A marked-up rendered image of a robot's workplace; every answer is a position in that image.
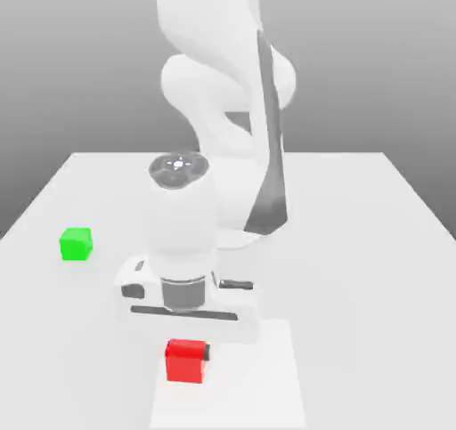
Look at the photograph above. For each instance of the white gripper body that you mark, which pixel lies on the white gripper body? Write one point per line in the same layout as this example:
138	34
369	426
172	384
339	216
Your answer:
228	330

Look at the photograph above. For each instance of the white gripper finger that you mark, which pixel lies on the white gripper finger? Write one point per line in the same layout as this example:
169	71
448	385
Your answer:
207	352

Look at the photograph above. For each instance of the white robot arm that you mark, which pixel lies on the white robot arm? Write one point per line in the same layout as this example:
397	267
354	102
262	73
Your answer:
185	220

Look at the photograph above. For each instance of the small red cube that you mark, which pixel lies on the small red cube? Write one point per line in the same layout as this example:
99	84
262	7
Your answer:
184	363

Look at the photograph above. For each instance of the small green cube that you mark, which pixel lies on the small green cube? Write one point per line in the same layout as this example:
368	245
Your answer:
75	244

